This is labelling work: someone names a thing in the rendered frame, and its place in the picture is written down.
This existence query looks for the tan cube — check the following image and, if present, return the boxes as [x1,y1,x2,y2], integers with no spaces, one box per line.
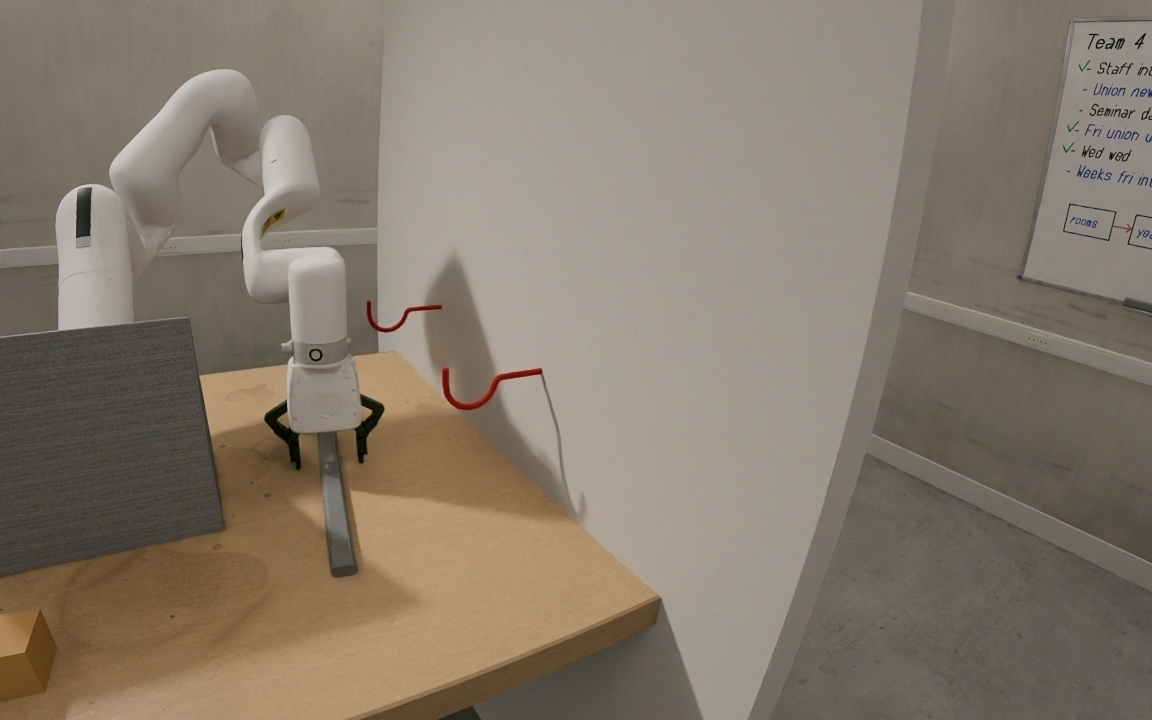
[0,608,56,702]

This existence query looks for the grey wall panel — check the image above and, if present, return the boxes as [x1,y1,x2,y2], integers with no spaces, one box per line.
[377,0,956,720]

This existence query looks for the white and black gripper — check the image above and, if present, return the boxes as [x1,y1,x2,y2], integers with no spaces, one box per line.
[264,354,385,470]

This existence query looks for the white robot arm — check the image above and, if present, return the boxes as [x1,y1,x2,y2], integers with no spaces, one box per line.
[56,69,351,365]

